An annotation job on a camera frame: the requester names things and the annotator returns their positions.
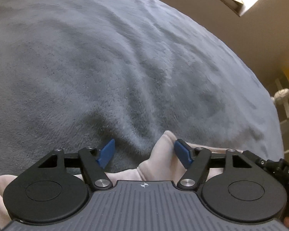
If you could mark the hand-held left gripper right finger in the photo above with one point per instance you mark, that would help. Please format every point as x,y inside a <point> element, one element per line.
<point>183,152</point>

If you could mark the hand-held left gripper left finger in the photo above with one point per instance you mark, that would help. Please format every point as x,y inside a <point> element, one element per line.
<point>107,154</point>

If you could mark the beige zip hoodie black trim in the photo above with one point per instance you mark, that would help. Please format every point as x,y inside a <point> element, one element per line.
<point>159,156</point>

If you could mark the cream bedpost finial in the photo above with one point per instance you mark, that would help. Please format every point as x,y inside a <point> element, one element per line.
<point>280,96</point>

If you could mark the grey bed blanket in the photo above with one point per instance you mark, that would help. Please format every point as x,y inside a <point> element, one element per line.
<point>110,65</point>

